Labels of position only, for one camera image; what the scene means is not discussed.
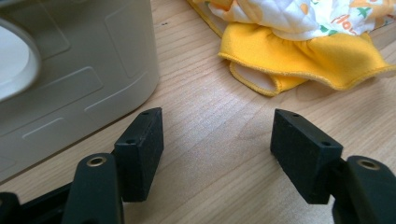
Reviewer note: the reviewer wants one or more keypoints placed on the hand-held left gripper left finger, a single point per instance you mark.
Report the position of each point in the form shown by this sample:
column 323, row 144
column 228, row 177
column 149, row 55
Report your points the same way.
column 137, row 161

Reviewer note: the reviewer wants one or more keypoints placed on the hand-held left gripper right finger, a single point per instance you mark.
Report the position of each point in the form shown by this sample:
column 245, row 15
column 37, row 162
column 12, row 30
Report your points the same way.
column 306, row 155

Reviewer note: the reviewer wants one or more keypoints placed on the beige plastic bin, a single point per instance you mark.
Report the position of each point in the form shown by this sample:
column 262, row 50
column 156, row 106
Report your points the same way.
column 77, row 77

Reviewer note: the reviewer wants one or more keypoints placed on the yellow and white printed garment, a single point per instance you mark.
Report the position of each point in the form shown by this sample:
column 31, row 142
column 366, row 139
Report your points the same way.
column 295, row 46

